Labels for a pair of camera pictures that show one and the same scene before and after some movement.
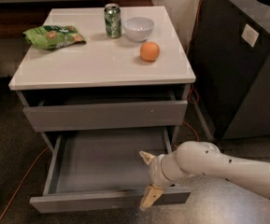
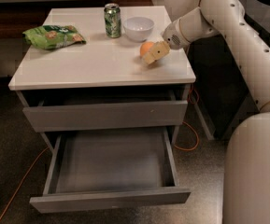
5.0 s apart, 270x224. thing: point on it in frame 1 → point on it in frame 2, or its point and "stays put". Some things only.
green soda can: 113,21 stays put
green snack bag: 52,36 stays put
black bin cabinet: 238,50 stays put
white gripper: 155,170 → 172,37
